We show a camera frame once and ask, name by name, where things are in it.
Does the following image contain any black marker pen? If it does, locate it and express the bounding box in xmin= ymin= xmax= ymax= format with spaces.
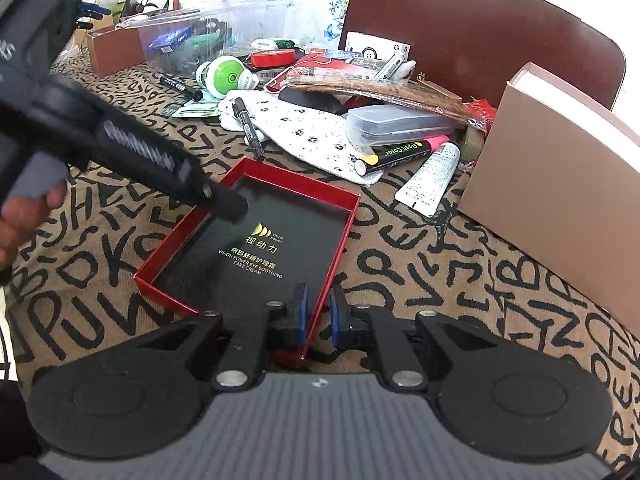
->
xmin=232 ymin=98 xmax=265 ymax=162
xmin=160 ymin=75 xmax=203 ymax=102

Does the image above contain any red black box lid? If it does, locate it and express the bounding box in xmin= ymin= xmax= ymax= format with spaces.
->
xmin=134 ymin=158 xmax=360 ymax=366

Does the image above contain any pink cardboard storage box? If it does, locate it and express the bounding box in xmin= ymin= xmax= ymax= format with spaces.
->
xmin=459 ymin=63 xmax=639 ymax=334

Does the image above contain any small white product box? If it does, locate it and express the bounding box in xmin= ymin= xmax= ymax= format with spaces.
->
xmin=345 ymin=32 xmax=410 ymax=62

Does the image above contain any letter-patterned table cloth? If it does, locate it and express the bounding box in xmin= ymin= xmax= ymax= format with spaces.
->
xmin=4 ymin=167 xmax=639 ymax=469

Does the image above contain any brown cardboard box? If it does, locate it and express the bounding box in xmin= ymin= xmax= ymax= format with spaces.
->
xmin=86 ymin=26 xmax=145 ymax=78

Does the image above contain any person's left hand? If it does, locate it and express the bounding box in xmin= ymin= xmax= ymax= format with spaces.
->
xmin=0 ymin=182 xmax=67 ymax=269

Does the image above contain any black highlighter pink cap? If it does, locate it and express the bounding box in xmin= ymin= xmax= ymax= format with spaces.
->
xmin=354 ymin=136 xmax=450 ymax=177

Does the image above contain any brown feather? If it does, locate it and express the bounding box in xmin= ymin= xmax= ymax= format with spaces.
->
xmin=283 ymin=75 xmax=475 ymax=124

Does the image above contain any white speckled tube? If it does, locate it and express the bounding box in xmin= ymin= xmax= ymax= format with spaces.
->
xmin=395 ymin=142 xmax=460 ymax=217

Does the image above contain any clear plastic case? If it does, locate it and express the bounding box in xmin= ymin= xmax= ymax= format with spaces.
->
xmin=346 ymin=104 xmax=458 ymax=148

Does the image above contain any green white tape dispenser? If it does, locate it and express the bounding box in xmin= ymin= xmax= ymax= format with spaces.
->
xmin=195 ymin=55 xmax=259 ymax=100

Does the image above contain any clear plastic bin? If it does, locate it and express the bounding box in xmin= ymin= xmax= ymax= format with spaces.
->
xmin=120 ymin=0 xmax=291 ymax=77

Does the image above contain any dark brown wooden board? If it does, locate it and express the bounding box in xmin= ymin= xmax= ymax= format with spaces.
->
xmin=343 ymin=0 xmax=626 ymax=108

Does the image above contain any red oval tin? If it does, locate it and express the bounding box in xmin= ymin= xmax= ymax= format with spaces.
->
xmin=248 ymin=49 xmax=297 ymax=70

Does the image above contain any white paw-print pouch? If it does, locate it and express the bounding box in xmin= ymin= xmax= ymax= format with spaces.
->
xmin=218 ymin=90 xmax=383 ymax=186

